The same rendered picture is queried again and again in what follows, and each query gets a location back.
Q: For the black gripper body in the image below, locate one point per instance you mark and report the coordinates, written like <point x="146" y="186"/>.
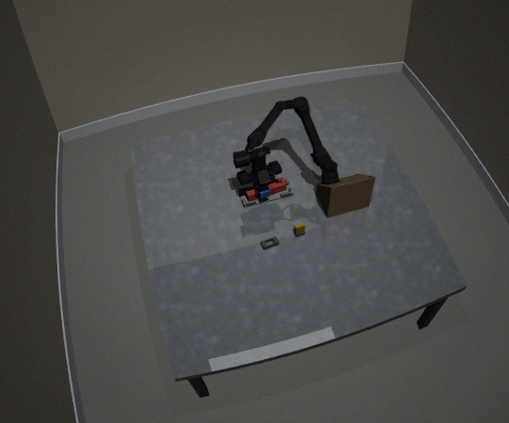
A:
<point x="245" y="178"/>

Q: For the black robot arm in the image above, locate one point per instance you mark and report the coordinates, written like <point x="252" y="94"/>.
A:
<point x="320" y="155"/>

